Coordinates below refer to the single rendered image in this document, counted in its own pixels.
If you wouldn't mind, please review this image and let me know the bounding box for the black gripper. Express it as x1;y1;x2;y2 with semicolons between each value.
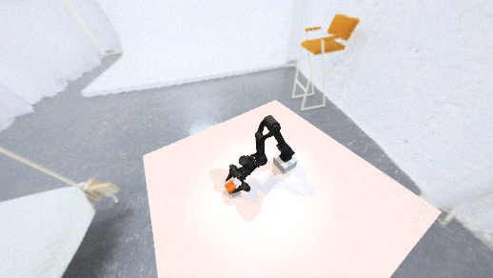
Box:
226;164;251;193

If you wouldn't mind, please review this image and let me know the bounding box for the orange block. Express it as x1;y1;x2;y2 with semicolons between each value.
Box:
225;181;236;195

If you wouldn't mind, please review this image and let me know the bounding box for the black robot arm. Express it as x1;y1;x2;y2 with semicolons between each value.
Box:
230;115;295;179

